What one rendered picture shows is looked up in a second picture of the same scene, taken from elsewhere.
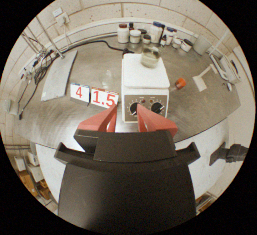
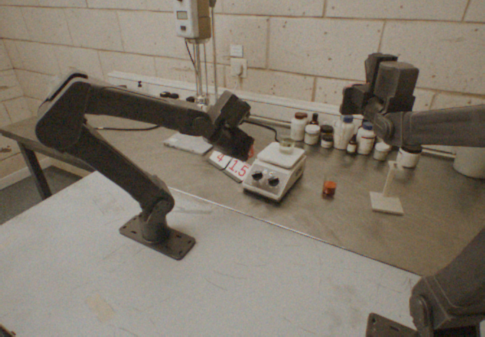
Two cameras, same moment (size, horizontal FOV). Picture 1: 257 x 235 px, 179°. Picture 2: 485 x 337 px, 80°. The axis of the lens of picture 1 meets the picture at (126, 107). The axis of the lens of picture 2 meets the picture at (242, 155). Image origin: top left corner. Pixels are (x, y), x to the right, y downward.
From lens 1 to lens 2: 0.76 m
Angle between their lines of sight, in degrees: 49
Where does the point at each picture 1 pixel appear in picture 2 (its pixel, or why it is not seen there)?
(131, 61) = (273, 146)
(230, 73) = not seen: outside the picture
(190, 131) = (313, 232)
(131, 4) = (327, 80)
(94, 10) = (279, 78)
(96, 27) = (273, 106)
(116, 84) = not seen: hidden behind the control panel
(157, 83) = (281, 162)
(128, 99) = (255, 167)
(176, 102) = (308, 199)
